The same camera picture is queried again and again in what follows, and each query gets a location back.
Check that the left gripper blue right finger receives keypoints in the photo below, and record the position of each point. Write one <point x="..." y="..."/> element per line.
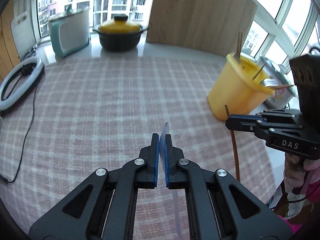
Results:
<point x="170" y="155"/>

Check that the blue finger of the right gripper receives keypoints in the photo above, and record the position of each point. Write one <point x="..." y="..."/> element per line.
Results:
<point x="241" y="117"/>
<point x="241" y="124"/>

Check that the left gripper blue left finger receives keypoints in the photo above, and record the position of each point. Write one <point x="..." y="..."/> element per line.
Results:
<point x="148" y="174"/>

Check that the silver metal fork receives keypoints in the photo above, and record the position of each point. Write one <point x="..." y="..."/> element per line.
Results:
<point x="269" y="83"/>

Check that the short red chopstick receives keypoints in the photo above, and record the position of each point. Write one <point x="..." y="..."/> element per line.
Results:
<point x="235" y="154"/>

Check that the brown red chopstick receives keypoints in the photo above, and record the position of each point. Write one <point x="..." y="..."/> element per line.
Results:
<point x="242" y="39"/>

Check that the right hand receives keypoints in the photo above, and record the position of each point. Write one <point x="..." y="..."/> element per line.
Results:
<point x="294" y="172"/>

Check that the yellow plastic utensil container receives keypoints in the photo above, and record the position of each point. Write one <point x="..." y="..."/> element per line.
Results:
<point x="235" y="88"/>

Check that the white floral slow cooker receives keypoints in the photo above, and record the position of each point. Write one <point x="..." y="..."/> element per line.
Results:
<point x="280" y="97"/>

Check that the pink plaid tablecloth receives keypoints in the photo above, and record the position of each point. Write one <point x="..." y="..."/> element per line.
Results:
<point x="93" y="113"/>

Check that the large light wooden board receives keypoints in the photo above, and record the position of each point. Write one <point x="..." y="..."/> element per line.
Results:
<point x="206" y="25"/>

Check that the black pot yellow lid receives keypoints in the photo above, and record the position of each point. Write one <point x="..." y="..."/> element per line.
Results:
<point x="119" y="34"/>

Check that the white teal electric cooker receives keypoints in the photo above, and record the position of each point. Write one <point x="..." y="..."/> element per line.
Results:
<point x="69" y="31"/>

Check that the pine wooden board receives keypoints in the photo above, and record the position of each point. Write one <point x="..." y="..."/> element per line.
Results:
<point x="9" y="57"/>

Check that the white plastic cutting board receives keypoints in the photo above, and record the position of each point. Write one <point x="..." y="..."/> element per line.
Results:
<point x="23" y="34"/>

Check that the white ring light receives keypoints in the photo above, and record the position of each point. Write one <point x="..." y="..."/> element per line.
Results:
<point x="33" y="70"/>

